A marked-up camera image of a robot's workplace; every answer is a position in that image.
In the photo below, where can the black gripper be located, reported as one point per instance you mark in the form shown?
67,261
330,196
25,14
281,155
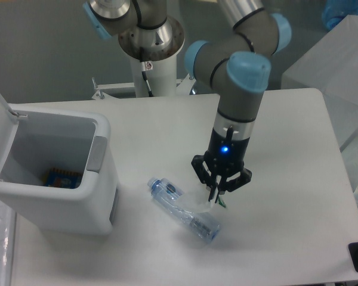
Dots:
223,158

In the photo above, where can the white paper wrapper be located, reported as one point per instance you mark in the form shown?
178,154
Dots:
196,201

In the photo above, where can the clear plastic water bottle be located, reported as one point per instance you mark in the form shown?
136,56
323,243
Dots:
166,194

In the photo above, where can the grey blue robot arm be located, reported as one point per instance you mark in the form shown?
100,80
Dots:
236,69

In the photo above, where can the white trash can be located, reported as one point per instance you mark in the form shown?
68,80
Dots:
34,140

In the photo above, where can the blue orange snack packet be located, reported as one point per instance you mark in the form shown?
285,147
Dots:
58,178

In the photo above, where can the translucent plastic box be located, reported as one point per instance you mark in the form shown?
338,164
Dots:
331,66

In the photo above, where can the blue plastic bag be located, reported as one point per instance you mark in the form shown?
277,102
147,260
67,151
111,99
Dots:
335,11

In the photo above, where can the paper sheet in plastic sleeve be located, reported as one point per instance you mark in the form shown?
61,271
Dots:
7,233

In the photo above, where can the white pedestal base frame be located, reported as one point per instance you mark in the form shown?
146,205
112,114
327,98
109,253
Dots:
184,86

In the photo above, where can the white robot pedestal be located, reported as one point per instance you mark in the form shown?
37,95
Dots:
153,56

